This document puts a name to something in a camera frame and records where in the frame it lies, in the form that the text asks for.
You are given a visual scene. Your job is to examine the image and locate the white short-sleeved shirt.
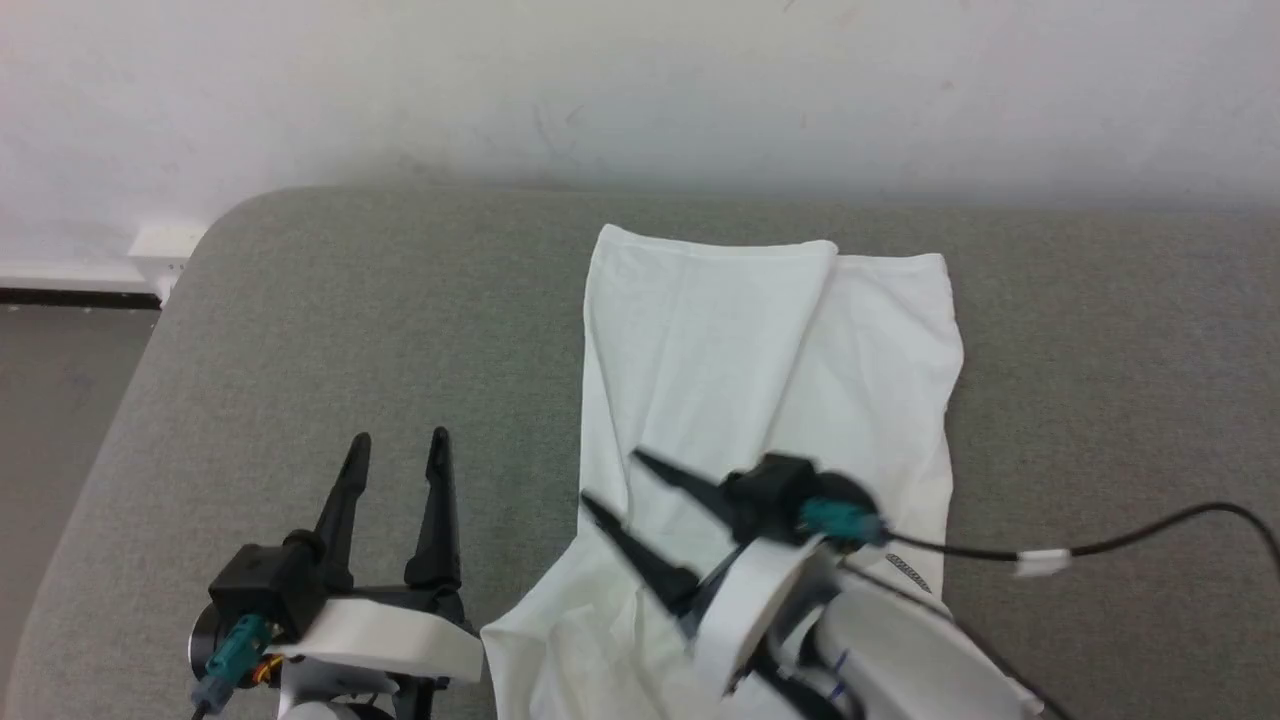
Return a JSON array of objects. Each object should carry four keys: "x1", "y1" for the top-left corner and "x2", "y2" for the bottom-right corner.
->
[{"x1": 480, "y1": 224, "x2": 967, "y2": 720}]

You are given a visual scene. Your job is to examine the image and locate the right arm black tagged cable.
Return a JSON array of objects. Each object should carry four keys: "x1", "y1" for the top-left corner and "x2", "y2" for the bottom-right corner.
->
[{"x1": 880, "y1": 503, "x2": 1280, "y2": 581}]

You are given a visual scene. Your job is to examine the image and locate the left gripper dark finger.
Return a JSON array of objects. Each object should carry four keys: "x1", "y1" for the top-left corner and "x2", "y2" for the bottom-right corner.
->
[
  {"x1": 404, "y1": 427, "x2": 463, "y2": 593},
  {"x1": 312, "y1": 432, "x2": 373, "y2": 593}
]

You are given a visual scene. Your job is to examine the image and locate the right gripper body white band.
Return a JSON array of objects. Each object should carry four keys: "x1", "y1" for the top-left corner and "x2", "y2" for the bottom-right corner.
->
[{"x1": 690, "y1": 537, "x2": 847, "y2": 698}]

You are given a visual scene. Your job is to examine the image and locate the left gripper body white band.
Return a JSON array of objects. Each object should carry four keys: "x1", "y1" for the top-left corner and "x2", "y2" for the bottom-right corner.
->
[{"x1": 265, "y1": 585, "x2": 487, "y2": 703}]

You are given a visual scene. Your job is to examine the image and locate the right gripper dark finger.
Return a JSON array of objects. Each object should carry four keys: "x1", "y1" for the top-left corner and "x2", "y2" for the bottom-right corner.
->
[
  {"x1": 580, "y1": 492, "x2": 703, "y2": 618},
  {"x1": 630, "y1": 450, "x2": 746, "y2": 536}
]

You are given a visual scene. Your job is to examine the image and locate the black skirting strip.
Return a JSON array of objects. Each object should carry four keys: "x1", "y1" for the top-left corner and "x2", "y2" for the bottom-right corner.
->
[{"x1": 0, "y1": 287, "x2": 163, "y2": 310}]

